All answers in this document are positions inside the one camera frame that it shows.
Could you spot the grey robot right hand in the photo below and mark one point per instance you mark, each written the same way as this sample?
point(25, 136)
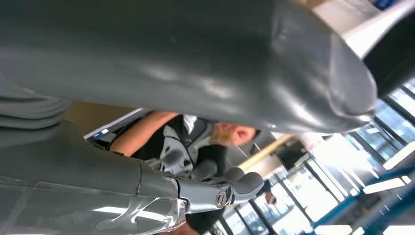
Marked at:
point(162, 58)

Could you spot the person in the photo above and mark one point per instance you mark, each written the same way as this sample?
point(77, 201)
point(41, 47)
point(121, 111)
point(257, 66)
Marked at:
point(181, 146)

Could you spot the yellow bar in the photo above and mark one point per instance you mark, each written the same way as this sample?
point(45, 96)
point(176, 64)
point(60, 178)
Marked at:
point(266, 150)

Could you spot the grey laptop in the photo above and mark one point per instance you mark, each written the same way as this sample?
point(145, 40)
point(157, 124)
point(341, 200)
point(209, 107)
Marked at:
point(103, 138)

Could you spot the white desk shelf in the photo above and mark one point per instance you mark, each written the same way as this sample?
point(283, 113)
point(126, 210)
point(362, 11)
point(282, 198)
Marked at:
point(356, 22)

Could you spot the black carrying case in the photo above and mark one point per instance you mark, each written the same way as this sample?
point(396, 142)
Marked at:
point(395, 55)

